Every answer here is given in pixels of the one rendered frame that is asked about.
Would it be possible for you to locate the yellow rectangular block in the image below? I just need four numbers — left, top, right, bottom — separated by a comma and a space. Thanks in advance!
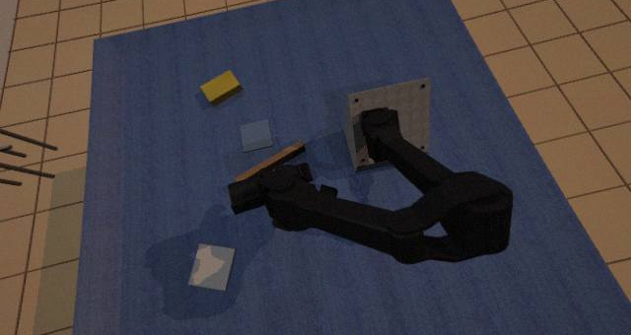
200, 69, 243, 106

